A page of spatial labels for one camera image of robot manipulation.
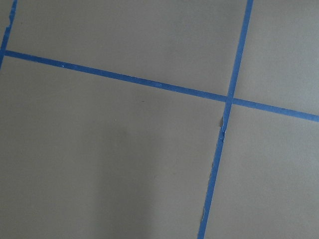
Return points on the brown paper table cover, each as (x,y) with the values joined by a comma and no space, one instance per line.
(159,119)

